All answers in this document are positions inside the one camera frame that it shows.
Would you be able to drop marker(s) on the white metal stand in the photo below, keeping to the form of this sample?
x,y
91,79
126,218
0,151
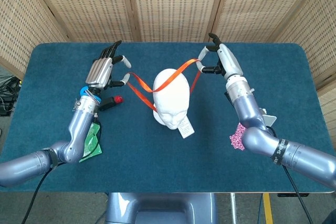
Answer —
x,y
270,120

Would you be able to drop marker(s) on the blue felt table cover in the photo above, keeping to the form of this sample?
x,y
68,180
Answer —
x,y
157,161

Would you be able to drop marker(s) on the magenta patterned packet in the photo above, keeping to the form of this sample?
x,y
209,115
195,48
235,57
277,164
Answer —
x,y
237,137

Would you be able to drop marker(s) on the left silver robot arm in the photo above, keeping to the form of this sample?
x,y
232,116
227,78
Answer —
x,y
78,129

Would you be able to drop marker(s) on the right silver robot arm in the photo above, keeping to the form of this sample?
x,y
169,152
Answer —
x,y
246,103

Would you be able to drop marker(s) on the white foam mannequin head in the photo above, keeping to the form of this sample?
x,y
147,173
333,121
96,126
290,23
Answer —
x,y
170,98

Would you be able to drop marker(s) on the small green sachet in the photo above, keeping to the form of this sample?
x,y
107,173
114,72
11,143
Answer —
x,y
94,132

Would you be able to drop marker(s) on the silver robot torso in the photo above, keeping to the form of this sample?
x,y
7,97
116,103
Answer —
x,y
160,208

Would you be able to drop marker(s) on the white table leg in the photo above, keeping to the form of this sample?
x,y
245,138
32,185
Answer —
x,y
232,208

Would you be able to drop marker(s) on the yellow floor tape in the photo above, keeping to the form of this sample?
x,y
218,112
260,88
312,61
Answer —
x,y
267,208

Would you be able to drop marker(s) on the white ID badge card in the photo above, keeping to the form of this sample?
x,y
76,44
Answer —
x,y
186,129

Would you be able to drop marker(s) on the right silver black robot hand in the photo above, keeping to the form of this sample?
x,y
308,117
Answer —
x,y
229,61

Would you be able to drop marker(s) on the black bottle with red cap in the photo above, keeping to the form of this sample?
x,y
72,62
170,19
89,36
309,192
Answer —
x,y
107,103

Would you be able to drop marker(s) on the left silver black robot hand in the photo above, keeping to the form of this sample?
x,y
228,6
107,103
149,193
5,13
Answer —
x,y
99,73

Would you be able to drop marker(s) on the large green sachet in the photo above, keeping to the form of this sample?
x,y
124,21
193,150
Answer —
x,y
93,155

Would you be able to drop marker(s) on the wicker folding screen panel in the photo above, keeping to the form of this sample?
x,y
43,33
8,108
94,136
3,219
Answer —
x,y
176,6
315,37
92,6
21,24
262,6

